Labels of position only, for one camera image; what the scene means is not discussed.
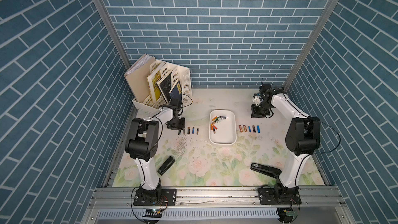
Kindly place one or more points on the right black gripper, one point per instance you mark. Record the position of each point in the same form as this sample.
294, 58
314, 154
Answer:
254, 114

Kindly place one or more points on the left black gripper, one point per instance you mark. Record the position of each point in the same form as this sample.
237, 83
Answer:
181, 126

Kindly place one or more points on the white plastic storage box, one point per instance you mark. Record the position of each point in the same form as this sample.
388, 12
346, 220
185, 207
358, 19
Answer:
222, 131

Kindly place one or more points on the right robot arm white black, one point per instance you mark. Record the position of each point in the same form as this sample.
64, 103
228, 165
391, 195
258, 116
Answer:
302, 138

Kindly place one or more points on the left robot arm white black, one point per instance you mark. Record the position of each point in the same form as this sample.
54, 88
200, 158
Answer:
143, 139

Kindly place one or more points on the dark blue book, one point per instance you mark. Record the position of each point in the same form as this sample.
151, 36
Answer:
176, 91

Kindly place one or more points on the black stapler left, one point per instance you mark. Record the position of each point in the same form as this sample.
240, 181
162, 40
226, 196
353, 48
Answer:
166, 165

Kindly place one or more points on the black stapler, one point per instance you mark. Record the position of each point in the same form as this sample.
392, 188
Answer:
166, 165
266, 170

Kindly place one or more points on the black cover book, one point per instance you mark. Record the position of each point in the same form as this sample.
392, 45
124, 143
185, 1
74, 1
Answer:
165, 85

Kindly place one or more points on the white perforated file organizer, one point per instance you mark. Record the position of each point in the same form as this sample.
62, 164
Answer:
178, 73

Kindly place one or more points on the yellow cover book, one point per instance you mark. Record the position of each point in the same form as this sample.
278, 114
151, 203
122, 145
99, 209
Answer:
155, 75

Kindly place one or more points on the black stapler right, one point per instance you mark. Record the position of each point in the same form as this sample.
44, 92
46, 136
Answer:
266, 170

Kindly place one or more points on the beige paper folder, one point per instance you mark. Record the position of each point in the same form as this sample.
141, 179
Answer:
136, 77

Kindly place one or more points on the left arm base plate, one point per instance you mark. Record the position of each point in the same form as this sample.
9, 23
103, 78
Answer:
155, 197

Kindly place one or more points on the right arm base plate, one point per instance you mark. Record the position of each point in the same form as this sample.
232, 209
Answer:
281, 196

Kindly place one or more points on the white vented cable duct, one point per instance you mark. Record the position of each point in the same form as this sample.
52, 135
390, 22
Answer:
190, 214

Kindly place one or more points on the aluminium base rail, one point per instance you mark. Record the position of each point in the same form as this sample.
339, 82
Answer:
320, 205

